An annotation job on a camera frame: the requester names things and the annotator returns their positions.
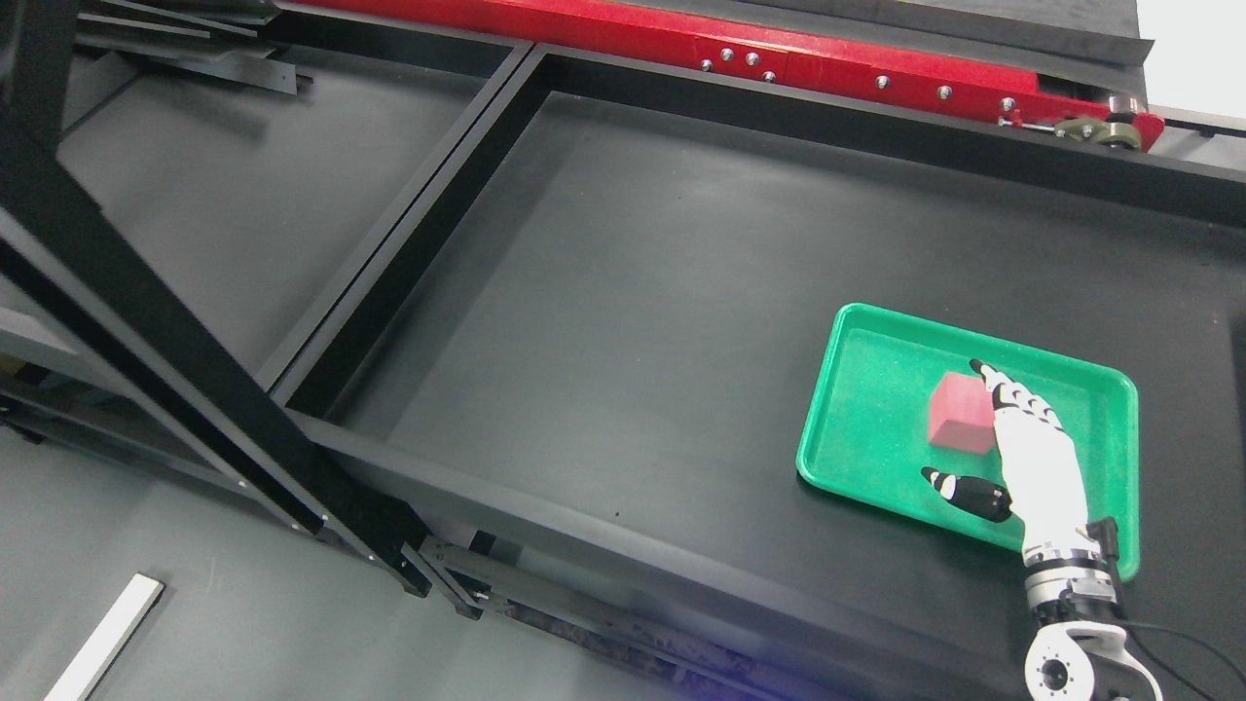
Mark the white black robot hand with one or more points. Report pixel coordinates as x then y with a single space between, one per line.
1042 484

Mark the pink cube block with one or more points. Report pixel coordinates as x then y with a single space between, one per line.
961 415

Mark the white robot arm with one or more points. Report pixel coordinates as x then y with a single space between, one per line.
1079 651

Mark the green plastic tray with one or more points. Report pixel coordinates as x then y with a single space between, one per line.
866 434

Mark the black metal shelf rack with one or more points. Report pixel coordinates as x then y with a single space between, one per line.
536 331

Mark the red metal beam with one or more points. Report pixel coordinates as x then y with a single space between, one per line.
930 82

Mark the white standing desk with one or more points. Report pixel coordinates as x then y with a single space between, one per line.
82 675

